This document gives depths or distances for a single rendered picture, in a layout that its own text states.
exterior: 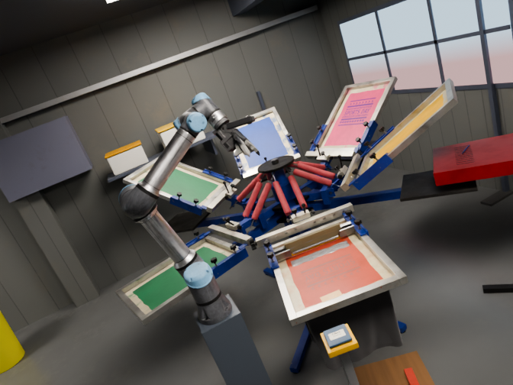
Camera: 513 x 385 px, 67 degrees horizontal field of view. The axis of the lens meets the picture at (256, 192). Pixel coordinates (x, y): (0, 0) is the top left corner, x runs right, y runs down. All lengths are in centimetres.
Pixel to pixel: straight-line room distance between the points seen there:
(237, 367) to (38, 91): 426
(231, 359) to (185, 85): 415
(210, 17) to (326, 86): 196
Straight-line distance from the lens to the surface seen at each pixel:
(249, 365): 185
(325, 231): 239
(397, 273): 200
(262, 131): 413
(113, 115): 530
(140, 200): 150
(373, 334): 223
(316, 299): 202
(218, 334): 172
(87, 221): 550
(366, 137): 336
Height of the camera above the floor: 214
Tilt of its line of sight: 19 degrees down
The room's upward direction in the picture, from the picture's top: 21 degrees counter-clockwise
